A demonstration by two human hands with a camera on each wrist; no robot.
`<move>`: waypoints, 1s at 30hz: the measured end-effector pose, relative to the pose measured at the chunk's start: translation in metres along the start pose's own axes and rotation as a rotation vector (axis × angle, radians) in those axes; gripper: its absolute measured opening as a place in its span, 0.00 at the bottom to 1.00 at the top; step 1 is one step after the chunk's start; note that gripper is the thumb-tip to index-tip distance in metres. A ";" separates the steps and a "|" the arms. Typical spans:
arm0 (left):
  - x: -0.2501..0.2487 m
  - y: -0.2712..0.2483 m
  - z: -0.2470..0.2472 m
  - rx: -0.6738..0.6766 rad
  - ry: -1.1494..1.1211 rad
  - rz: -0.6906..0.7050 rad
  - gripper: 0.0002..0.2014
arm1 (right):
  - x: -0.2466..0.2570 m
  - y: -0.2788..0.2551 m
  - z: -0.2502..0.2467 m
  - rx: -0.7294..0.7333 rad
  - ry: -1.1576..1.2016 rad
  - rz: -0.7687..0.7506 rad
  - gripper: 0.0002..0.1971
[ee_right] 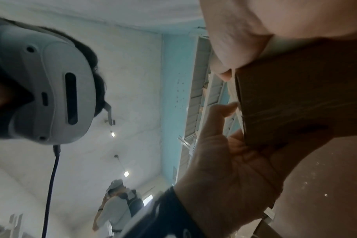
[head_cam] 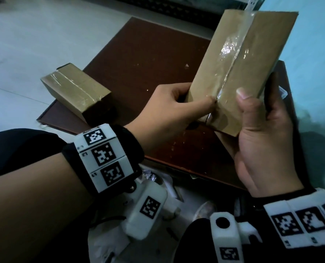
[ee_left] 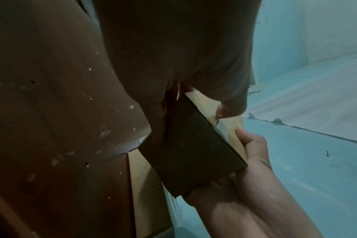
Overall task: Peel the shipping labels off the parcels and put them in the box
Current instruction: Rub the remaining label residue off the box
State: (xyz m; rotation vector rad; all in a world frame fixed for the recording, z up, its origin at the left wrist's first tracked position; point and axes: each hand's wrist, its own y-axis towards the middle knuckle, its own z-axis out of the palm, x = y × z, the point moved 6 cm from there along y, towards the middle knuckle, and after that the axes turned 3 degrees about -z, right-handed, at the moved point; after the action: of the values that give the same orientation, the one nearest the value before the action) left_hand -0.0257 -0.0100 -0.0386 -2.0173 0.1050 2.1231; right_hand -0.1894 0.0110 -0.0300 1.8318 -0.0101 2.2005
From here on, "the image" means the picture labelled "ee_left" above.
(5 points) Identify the dark brown wooden board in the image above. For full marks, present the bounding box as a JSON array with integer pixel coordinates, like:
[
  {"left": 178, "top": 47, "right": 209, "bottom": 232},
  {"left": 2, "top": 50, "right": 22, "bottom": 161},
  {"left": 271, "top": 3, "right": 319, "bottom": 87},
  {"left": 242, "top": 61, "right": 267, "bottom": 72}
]
[{"left": 0, "top": 0, "right": 152, "bottom": 238}]

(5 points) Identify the person's right forearm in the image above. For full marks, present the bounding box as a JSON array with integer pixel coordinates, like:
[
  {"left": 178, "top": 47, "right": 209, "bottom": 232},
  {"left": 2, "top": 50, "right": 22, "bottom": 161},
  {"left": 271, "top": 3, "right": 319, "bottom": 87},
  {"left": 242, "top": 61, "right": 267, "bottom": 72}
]
[{"left": 196, "top": 178, "right": 357, "bottom": 238}]

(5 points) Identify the light blue plastic sheet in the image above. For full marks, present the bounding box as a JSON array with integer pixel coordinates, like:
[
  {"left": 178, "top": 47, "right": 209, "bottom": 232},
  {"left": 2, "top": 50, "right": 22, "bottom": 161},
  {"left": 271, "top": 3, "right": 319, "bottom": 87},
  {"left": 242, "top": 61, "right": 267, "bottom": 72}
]
[{"left": 167, "top": 0, "right": 357, "bottom": 238}]

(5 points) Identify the tan cardboard box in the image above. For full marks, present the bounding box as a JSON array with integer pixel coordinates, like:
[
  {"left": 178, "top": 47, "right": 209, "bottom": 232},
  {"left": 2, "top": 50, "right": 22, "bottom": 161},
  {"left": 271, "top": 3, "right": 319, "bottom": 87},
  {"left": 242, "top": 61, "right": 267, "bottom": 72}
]
[{"left": 127, "top": 149, "right": 174, "bottom": 238}]

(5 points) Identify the person's right hand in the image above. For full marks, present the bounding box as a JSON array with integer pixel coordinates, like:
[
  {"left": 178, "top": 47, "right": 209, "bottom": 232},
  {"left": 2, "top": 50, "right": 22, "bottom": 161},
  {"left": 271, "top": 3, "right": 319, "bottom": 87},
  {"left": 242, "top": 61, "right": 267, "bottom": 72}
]
[{"left": 181, "top": 126, "right": 282, "bottom": 218}]

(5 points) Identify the small brown cardboard box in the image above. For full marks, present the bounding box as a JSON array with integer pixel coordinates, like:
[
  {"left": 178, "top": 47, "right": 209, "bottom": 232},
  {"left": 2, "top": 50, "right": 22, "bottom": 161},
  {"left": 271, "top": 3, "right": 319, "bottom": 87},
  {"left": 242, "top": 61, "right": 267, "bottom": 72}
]
[{"left": 138, "top": 89, "right": 250, "bottom": 199}]

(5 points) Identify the person's left hand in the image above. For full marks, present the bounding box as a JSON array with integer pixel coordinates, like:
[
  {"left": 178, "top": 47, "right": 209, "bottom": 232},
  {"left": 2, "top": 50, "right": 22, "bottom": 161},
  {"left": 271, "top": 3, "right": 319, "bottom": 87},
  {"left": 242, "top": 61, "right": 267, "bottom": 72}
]
[{"left": 95, "top": 0, "right": 262, "bottom": 150}]

